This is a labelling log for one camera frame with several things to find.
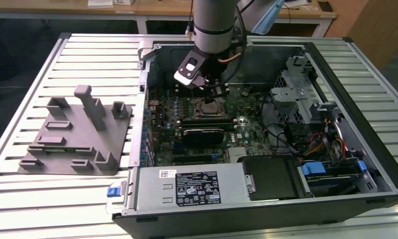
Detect metal socket cover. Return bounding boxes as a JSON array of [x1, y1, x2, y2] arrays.
[[194, 99, 226, 117]]

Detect CPU socket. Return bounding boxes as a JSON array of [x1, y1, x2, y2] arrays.
[[193, 98, 228, 118]]

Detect perforated metal drive cage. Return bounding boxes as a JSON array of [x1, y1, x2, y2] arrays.
[[270, 56, 323, 125]]

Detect black graphics card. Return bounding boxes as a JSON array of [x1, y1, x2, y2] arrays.
[[181, 128, 224, 145]]

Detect silver finned heat sink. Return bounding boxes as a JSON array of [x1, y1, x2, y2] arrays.
[[228, 146, 254, 158]]

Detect green motherboard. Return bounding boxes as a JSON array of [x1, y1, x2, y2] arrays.
[[142, 82, 276, 167]]

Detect black plastic shroud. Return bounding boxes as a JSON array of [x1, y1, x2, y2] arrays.
[[237, 155, 314, 201]]

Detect blue disk carrier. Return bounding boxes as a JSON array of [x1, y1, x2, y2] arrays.
[[301, 161, 327, 176]]

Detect wooden cabinet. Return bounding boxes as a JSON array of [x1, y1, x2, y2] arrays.
[[325, 0, 398, 73]]

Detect wooden desk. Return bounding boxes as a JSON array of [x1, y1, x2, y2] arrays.
[[0, 0, 339, 38]]

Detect grey parts rack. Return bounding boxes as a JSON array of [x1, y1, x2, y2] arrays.
[[16, 84, 136, 176]]

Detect silver power supply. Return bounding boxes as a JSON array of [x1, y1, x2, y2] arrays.
[[132, 165, 253, 213]]

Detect black PC case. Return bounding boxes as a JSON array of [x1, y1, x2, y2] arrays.
[[110, 41, 398, 239]]

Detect black camera cable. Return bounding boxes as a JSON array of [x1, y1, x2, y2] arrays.
[[225, 0, 253, 85]]

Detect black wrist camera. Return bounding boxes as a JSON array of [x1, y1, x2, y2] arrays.
[[193, 74, 210, 91]]

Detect white silver wrist camera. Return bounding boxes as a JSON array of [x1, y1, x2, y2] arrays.
[[173, 56, 206, 87]]

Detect black cable with silver plug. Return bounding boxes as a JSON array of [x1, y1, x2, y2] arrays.
[[185, 0, 196, 36]]

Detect orange yellow wire bundle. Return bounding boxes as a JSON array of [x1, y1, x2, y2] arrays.
[[298, 131, 347, 160]]

